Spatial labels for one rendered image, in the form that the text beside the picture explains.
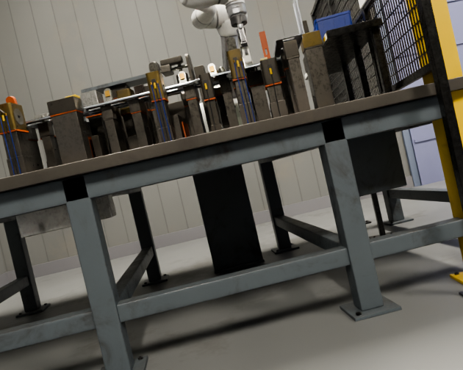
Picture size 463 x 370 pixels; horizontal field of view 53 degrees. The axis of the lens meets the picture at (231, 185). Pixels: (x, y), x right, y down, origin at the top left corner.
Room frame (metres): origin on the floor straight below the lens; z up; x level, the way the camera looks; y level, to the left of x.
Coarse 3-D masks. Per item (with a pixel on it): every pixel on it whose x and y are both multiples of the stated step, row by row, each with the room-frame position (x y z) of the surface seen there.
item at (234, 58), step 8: (232, 56) 1.90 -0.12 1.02; (240, 56) 1.90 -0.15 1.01; (232, 64) 1.90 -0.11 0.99; (240, 64) 1.90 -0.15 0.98; (232, 72) 1.90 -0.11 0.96; (240, 72) 1.90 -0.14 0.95; (232, 80) 1.97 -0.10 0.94; (240, 80) 1.91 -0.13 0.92; (240, 88) 1.90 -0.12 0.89; (240, 96) 1.91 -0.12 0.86; (248, 96) 1.89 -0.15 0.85; (240, 104) 1.91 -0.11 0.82; (248, 104) 1.90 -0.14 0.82; (240, 112) 1.91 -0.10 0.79; (248, 112) 1.90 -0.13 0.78; (248, 120) 1.91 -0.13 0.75
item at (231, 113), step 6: (228, 78) 2.13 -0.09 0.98; (222, 84) 2.13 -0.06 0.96; (228, 84) 2.13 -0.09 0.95; (222, 90) 2.13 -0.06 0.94; (228, 90) 2.13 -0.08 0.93; (228, 96) 2.13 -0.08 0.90; (228, 102) 2.13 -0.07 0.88; (228, 108) 2.13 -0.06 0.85; (234, 108) 2.13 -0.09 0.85; (228, 114) 2.13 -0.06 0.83; (234, 114) 2.13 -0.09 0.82; (234, 120) 2.13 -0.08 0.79
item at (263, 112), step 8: (256, 72) 2.12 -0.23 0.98; (248, 80) 2.13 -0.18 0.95; (256, 80) 2.12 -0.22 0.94; (256, 88) 2.13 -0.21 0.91; (264, 88) 2.13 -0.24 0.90; (256, 96) 2.13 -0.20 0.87; (264, 96) 2.13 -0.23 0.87; (256, 104) 2.13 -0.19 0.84; (264, 104) 2.13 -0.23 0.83; (256, 112) 2.13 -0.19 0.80; (264, 112) 2.13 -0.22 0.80
